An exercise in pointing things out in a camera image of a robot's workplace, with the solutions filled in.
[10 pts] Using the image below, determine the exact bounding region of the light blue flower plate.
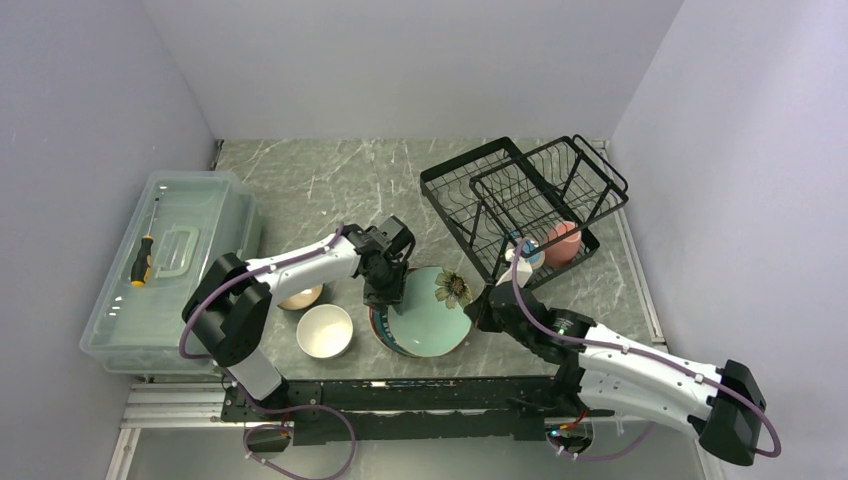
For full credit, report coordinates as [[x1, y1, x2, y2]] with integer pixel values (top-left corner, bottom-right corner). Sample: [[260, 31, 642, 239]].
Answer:
[[380, 266, 473, 358]]

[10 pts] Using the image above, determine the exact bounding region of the pink mug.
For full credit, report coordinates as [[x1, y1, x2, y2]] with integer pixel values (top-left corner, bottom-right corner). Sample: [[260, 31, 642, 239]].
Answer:
[[544, 221, 582, 268]]

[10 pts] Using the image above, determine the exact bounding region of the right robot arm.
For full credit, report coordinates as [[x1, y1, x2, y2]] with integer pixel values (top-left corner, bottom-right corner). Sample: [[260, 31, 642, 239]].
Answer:
[[463, 283, 771, 466]]

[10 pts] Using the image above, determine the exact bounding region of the blue mug orange inside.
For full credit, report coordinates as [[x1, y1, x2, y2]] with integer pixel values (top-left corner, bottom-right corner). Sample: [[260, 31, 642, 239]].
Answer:
[[509, 231, 545, 271]]

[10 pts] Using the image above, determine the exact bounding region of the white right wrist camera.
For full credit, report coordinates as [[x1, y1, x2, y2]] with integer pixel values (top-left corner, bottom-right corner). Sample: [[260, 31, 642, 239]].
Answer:
[[498, 248, 533, 288]]

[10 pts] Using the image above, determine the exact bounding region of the white bowl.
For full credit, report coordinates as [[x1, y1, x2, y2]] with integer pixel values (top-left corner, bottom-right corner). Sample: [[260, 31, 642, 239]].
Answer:
[[296, 304, 353, 360]]

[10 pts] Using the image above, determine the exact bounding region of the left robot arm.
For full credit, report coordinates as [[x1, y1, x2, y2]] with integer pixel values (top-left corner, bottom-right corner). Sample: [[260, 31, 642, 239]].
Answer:
[[178, 216, 416, 420]]

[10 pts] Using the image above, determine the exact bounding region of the clear plastic storage box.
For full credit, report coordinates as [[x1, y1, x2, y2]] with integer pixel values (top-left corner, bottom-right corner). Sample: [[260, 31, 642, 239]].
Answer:
[[79, 171, 261, 376]]

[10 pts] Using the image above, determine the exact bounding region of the white plate teal lettered rim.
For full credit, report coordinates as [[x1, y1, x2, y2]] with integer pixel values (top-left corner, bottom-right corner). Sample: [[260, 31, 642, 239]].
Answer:
[[368, 307, 418, 358]]

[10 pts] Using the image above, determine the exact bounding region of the yellow black screwdriver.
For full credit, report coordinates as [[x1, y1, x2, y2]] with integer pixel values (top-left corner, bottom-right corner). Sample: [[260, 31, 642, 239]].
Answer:
[[130, 197, 160, 288]]

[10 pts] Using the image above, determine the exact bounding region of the black wire dish rack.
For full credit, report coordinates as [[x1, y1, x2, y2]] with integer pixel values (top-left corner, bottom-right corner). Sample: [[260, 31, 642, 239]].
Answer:
[[420, 134, 629, 289]]

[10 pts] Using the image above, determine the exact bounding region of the dark bowl beige inside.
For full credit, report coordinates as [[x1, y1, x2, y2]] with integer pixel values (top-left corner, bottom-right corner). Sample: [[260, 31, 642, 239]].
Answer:
[[278, 285, 323, 311]]

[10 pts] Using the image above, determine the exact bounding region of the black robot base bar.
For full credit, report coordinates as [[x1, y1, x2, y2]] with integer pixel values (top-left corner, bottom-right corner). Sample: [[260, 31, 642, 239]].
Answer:
[[221, 376, 587, 446]]

